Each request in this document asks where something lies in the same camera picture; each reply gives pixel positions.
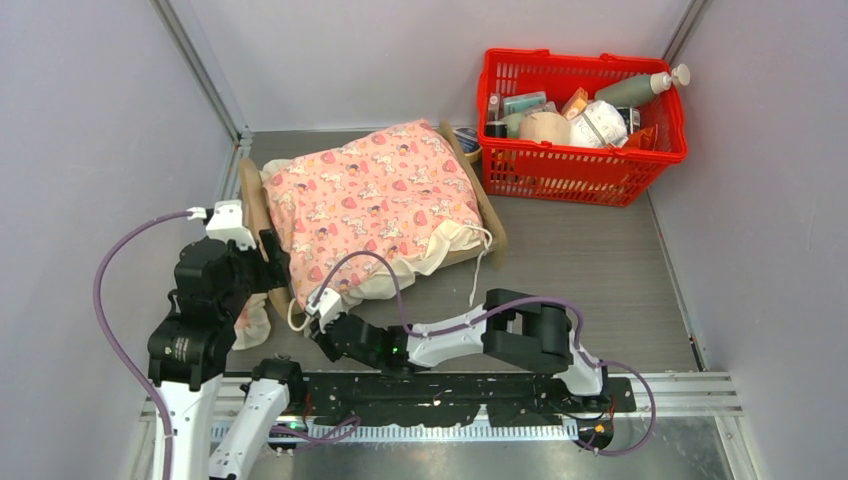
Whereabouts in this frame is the beige tape roll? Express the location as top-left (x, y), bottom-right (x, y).
top-left (518, 112), bottom-right (571, 145)

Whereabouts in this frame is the pink unicorn mattress cushion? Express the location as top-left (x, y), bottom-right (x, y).
top-left (260, 119), bottom-right (495, 333)

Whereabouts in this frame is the small pink ruffled pillow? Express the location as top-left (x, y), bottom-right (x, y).
top-left (232, 294), bottom-right (271, 351)

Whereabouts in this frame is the orange snack packet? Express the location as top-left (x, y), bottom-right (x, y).
top-left (623, 125), bottom-right (658, 151)

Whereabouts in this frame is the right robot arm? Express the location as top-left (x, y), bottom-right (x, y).
top-left (305, 289), bottom-right (611, 411)

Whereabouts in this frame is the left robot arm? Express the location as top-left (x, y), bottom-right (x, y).
top-left (147, 230), bottom-right (307, 479)

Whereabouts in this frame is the white round pouch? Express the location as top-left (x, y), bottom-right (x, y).
top-left (568, 101), bottom-right (629, 149)

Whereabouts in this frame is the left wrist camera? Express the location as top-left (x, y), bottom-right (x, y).
top-left (186, 199), bottom-right (257, 251)

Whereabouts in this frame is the wooden pet bed frame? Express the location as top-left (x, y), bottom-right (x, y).
top-left (238, 121), bottom-right (508, 319)

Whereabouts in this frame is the red plastic basket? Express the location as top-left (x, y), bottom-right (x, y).
top-left (476, 48), bottom-right (688, 207)

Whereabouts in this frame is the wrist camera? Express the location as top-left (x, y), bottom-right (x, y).
top-left (304, 288), bottom-right (344, 333)
top-left (186, 199), bottom-right (257, 251)

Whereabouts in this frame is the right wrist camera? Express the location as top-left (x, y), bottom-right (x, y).
top-left (304, 288), bottom-right (344, 333)

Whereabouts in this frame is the orange small box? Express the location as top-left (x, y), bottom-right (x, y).
top-left (561, 88), bottom-right (590, 121)

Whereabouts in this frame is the green pump bottle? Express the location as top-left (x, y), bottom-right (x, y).
top-left (594, 64), bottom-right (691, 108)

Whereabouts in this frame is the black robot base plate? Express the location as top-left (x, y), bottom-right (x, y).
top-left (283, 372), bottom-right (636, 428)

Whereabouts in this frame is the teal box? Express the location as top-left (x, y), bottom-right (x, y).
top-left (502, 91), bottom-right (547, 116)

